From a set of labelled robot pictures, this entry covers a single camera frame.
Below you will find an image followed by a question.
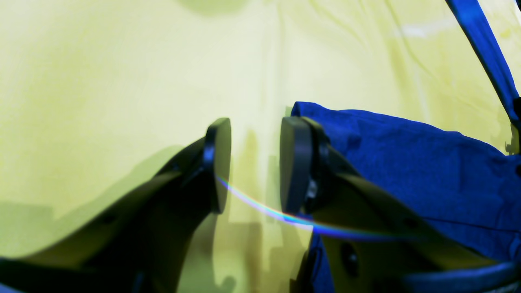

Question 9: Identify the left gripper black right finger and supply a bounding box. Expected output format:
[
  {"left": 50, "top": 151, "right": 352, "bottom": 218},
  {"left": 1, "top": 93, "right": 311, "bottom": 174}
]
[{"left": 280, "top": 116, "right": 520, "bottom": 293}]

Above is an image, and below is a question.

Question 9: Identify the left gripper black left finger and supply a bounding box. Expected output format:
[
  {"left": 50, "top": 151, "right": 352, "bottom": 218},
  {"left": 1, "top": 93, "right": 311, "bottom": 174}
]
[{"left": 1, "top": 118, "right": 232, "bottom": 293}]

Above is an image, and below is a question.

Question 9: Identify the dark blue long-sleeve shirt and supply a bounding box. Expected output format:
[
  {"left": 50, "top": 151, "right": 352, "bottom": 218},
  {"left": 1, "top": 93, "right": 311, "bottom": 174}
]
[{"left": 290, "top": 0, "right": 521, "bottom": 293}]

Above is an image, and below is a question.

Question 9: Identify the yellow table cloth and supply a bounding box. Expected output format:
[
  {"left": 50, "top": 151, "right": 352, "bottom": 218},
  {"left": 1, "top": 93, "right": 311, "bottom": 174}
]
[{"left": 0, "top": 0, "right": 521, "bottom": 293}]

